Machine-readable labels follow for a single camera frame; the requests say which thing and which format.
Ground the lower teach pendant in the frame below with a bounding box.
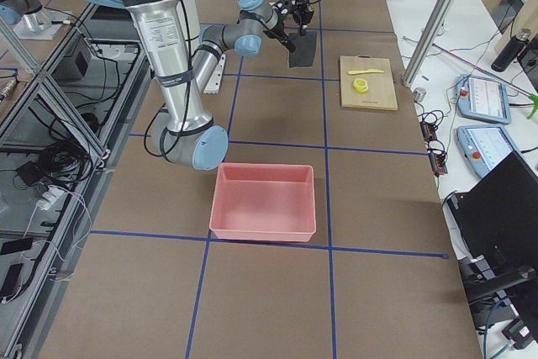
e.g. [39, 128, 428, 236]
[456, 124, 520, 178]

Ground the teach pendant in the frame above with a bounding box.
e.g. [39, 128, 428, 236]
[455, 74, 512, 124]
[456, 124, 520, 178]

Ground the pink plastic bin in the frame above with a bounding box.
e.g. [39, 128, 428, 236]
[209, 162, 317, 242]

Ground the yellow plastic knife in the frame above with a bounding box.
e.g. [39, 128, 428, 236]
[347, 68, 385, 76]

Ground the wooden cutting board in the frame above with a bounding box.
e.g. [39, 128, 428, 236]
[340, 55, 398, 111]

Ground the green tipped grabber stick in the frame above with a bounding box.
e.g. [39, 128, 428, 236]
[432, 44, 538, 119]

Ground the aluminium frame post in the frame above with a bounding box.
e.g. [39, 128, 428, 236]
[402, 0, 455, 88]

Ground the dark grey cloth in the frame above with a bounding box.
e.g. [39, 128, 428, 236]
[287, 31, 317, 69]

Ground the upper teach pendant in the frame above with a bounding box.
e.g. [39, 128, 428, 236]
[455, 74, 512, 124]

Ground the black monitor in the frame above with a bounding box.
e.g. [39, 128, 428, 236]
[447, 152, 537, 270]

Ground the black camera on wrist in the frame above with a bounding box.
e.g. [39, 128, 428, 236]
[272, 0, 293, 19]

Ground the black water bottle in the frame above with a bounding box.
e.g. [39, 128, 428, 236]
[491, 29, 531, 72]

